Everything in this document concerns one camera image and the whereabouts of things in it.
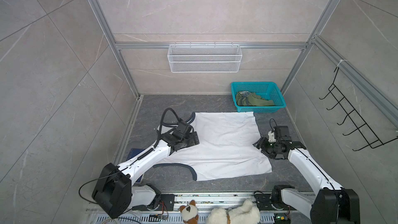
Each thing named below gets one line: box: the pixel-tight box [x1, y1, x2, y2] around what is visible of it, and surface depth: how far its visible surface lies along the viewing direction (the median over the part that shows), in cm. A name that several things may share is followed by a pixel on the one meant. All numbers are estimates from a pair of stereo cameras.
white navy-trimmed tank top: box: [152, 111, 273, 181], surface depth 92 cm
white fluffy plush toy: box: [205, 199, 261, 224], surface depth 63 cm
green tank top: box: [235, 91, 275, 107], surface depth 109 cm
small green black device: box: [274, 212, 292, 224], surface depth 72 cm
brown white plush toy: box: [178, 199, 199, 224], surface depth 70 cm
